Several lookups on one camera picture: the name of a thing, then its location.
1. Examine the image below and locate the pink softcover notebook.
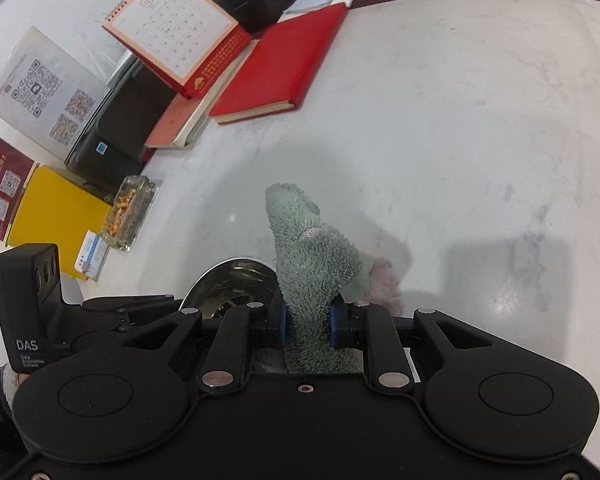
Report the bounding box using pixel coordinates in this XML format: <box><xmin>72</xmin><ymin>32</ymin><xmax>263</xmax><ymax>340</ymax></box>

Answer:
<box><xmin>144</xmin><ymin>40</ymin><xmax>262</xmax><ymax>150</ymax></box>

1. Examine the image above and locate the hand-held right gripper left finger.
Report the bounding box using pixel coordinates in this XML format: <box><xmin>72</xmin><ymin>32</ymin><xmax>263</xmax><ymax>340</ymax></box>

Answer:
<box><xmin>122</xmin><ymin>301</ymin><xmax>288</xmax><ymax>395</ymax></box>

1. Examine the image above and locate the clear tray of snacks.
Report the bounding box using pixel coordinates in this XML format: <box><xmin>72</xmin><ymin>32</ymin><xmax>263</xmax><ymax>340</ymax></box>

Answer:
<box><xmin>104</xmin><ymin>175</ymin><xmax>160</xmax><ymax>253</ymax></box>

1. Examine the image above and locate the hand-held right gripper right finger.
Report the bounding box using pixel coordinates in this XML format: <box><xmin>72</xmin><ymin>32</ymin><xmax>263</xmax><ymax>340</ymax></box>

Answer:
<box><xmin>327</xmin><ymin>300</ymin><xmax>494</xmax><ymax>392</ymax></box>

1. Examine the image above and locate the pink and green fluffy cloth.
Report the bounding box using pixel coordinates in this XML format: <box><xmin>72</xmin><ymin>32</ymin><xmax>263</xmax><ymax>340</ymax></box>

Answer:
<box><xmin>265</xmin><ymin>182</ymin><xmax>406</xmax><ymax>375</ymax></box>

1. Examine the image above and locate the stainless steel bowl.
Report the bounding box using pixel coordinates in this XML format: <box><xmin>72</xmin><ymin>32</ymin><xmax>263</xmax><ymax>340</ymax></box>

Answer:
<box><xmin>179</xmin><ymin>257</ymin><xmax>282</xmax><ymax>322</ymax></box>

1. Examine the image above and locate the clear acrylic code sign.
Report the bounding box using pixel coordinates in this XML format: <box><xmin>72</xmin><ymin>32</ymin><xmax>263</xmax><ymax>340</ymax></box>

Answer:
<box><xmin>0</xmin><ymin>26</ymin><xmax>112</xmax><ymax>150</ymax></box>

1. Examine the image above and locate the white card box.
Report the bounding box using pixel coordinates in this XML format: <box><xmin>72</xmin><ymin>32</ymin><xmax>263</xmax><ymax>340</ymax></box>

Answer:
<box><xmin>74</xmin><ymin>230</ymin><xmax>109</xmax><ymax>282</ymax></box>

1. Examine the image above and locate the red desk calendar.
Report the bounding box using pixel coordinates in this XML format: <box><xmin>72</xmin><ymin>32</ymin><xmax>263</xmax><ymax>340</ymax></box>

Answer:
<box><xmin>102</xmin><ymin>0</ymin><xmax>254</xmax><ymax>100</ymax></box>

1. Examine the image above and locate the person's left hand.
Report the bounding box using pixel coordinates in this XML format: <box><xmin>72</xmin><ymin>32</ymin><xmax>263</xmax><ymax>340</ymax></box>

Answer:
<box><xmin>3</xmin><ymin>366</ymin><xmax>32</xmax><ymax>402</ymax></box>

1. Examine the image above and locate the red hardcover notebook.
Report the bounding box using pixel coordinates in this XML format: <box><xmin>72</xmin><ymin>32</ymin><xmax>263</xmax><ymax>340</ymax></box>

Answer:
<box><xmin>209</xmin><ymin>2</ymin><xmax>350</xmax><ymax>125</ymax></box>

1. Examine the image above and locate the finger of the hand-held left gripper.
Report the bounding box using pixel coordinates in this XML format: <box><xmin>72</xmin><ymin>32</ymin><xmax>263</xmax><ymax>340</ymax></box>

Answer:
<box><xmin>111</xmin><ymin>307</ymin><xmax>182</xmax><ymax>334</ymax></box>
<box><xmin>81</xmin><ymin>295</ymin><xmax>179</xmax><ymax>312</ymax></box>

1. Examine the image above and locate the large black printer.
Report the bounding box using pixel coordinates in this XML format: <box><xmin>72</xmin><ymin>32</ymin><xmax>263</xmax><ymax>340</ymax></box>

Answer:
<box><xmin>65</xmin><ymin>55</ymin><xmax>177</xmax><ymax>197</ymax></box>

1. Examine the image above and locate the yellow folder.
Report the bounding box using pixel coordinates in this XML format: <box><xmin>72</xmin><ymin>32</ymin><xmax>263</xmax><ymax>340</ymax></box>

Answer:
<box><xmin>6</xmin><ymin>165</ymin><xmax>114</xmax><ymax>279</ymax></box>

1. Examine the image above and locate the red wall poster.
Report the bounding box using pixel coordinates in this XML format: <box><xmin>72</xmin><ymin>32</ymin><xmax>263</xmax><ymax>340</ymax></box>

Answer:
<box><xmin>0</xmin><ymin>124</ymin><xmax>36</xmax><ymax>242</ymax></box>

